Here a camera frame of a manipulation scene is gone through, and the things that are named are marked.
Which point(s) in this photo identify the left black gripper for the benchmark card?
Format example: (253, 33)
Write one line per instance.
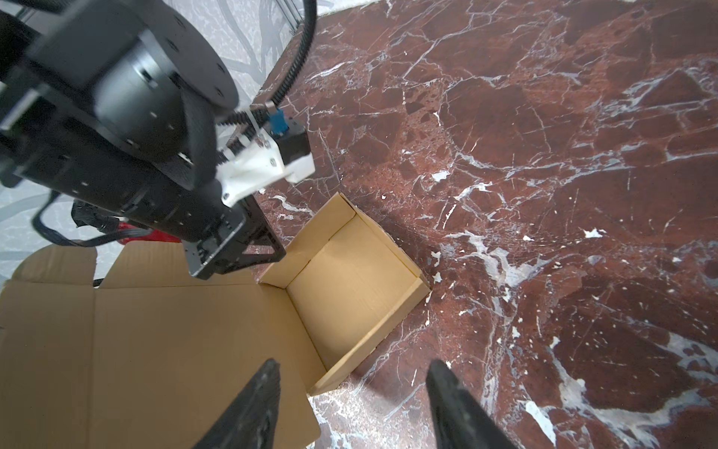
(241, 239)

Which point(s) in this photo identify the red black handled tool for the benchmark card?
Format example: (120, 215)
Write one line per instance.
(153, 235)

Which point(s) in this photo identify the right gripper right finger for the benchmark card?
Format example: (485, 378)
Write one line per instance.
(459, 420)

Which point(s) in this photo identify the brown cardboard box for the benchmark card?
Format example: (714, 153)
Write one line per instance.
(152, 356)

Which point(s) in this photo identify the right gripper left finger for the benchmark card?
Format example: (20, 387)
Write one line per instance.
(251, 419)

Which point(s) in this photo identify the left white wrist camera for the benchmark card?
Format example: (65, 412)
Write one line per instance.
(278, 150)

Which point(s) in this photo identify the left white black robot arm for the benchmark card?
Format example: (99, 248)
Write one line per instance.
(125, 107)

